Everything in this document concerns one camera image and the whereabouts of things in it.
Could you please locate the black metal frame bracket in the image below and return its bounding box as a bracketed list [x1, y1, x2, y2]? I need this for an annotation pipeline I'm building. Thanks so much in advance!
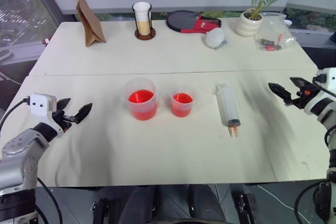
[237, 194, 257, 224]
[90, 199, 109, 224]

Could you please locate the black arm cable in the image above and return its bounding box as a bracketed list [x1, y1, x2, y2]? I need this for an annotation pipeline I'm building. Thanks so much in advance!
[0, 97, 31, 132]
[312, 75, 336, 97]

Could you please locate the white paper cup stack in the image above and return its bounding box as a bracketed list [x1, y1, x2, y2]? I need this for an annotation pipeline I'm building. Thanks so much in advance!
[132, 2, 152, 36]

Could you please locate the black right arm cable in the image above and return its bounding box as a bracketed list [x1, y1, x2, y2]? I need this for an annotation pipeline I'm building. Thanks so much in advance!
[312, 75, 336, 97]

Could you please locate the black cable loop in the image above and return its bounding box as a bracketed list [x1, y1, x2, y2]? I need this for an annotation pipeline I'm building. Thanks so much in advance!
[36, 176, 64, 224]
[293, 180, 328, 224]

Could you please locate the crumpled white plastic wrap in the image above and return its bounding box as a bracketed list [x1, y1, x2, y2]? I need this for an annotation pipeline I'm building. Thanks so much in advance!
[205, 27, 228, 49]

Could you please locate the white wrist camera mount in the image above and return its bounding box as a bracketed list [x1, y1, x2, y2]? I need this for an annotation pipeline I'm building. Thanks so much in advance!
[28, 93, 65, 133]
[303, 67, 336, 116]

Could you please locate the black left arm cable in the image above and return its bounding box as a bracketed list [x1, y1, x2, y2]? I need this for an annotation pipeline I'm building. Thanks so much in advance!
[0, 97, 31, 132]

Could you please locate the large cup with red liquid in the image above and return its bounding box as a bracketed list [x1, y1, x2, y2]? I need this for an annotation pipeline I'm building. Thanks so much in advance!
[124, 77, 158, 122]

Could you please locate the thin white floor cable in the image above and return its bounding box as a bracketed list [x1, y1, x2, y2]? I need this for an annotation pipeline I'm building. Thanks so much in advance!
[256, 184, 312, 224]

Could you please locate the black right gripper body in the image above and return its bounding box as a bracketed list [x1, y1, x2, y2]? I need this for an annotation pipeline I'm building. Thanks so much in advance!
[290, 83, 320, 109]

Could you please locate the white ribbed plant pot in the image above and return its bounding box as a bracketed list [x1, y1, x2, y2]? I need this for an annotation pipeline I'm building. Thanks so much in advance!
[234, 10, 264, 37]

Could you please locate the large clear plastic syringe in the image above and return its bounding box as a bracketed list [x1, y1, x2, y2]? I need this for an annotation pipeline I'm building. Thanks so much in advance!
[215, 82, 242, 138]

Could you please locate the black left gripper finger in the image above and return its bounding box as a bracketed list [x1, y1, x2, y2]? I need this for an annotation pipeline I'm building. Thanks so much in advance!
[56, 98, 71, 112]
[73, 102, 93, 125]

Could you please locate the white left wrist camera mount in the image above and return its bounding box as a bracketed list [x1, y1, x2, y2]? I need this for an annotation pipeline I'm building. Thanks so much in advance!
[28, 93, 65, 133]

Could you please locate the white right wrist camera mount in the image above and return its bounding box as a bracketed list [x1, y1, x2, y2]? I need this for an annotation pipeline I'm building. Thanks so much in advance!
[303, 67, 336, 116]

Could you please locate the small cup with red liquid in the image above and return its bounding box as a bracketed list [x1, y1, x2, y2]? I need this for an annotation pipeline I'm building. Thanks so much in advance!
[169, 85, 196, 118]

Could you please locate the clear plastic zip bag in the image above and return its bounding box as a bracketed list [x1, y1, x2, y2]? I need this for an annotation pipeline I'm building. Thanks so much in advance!
[255, 12, 295, 52]

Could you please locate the stack of cups in holder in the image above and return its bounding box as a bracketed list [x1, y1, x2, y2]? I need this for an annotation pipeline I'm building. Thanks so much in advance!
[134, 4, 157, 41]

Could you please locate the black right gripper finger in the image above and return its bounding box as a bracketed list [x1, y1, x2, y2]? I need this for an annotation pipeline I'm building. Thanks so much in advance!
[289, 77, 313, 90]
[268, 82, 292, 106]

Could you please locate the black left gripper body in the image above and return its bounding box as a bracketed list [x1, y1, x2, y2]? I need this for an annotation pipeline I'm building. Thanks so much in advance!
[52, 109, 80, 133]

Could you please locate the brown paper bag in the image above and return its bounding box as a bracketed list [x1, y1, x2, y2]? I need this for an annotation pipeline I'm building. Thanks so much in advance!
[59, 0, 107, 48]

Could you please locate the black red paddle case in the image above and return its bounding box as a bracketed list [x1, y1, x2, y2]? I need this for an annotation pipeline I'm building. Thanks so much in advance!
[165, 10, 223, 35]

